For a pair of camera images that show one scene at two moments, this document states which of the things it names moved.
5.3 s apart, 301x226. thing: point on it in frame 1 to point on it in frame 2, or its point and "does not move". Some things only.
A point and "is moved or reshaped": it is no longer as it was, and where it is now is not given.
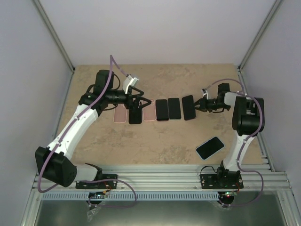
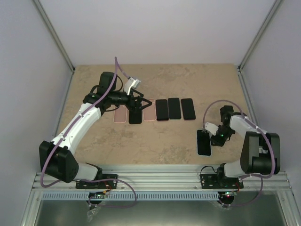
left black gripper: [129, 104] does not move
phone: [174, 108] does not move
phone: [188, 107] does not move
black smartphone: [162, 110] does not move
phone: [209, 147] is moved or reshaped
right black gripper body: [205, 105] to [226, 132]
